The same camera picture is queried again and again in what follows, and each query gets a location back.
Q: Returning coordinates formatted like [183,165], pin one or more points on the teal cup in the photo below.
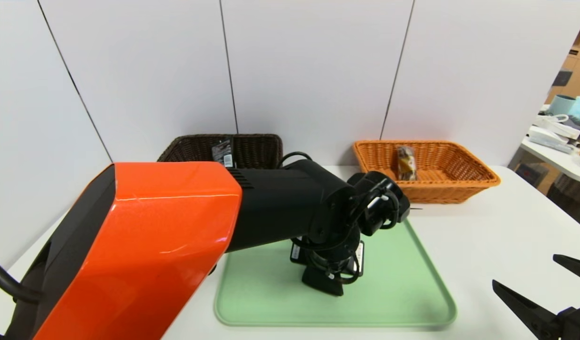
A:
[561,106]

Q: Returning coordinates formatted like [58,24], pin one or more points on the black face cream tube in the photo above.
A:
[222,151]

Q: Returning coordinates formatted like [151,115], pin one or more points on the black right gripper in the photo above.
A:
[569,317]

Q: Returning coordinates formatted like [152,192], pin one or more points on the white side table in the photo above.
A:
[554,160]

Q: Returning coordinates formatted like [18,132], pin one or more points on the black leather glasses case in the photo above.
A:
[325,285]

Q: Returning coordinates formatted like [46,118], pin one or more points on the brown box under table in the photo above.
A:
[530,172]

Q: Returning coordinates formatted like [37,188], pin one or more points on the chocolate ball pack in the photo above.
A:
[406,165]

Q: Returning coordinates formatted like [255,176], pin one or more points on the light green plastic tray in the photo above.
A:
[403,293]

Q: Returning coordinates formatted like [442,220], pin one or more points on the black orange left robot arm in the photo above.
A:
[153,245]

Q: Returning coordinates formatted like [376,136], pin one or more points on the dark brown wicker basket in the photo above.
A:
[256,151]

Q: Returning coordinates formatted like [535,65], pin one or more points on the orange wicker basket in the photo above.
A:
[441,182]

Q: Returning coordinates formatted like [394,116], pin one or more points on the white power strip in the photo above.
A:
[544,138]

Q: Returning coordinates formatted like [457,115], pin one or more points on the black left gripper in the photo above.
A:
[328,263]

